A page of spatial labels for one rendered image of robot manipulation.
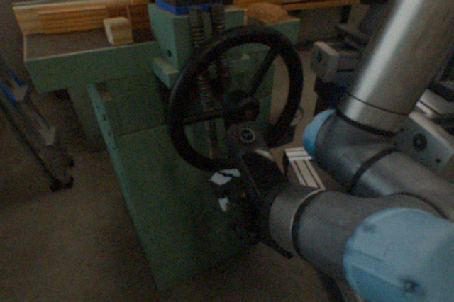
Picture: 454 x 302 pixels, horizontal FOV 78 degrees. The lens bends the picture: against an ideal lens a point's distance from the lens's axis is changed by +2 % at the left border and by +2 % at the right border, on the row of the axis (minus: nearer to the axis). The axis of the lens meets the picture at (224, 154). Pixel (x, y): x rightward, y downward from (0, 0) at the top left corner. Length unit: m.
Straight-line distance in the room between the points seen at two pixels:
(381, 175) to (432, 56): 0.12
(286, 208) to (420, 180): 0.13
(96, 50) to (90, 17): 0.16
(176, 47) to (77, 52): 0.18
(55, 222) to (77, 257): 0.26
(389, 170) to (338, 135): 0.07
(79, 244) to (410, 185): 1.30
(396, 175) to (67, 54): 0.53
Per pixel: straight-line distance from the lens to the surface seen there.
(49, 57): 0.59
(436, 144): 0.64
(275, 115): 0.90
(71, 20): 0.73
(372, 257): 0.23
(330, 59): 0.98
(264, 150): 0.36
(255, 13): 0.79
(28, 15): 0.75
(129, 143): 0.68
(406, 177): 0.33
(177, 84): 0.44
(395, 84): 0.34
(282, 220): 0.29
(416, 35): 0.33
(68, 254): 1.42
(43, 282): 1.39
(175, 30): 0.51
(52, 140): 1.62
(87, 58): 0.59
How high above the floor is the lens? 1.06
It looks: 38 degrees down
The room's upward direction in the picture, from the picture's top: straight up
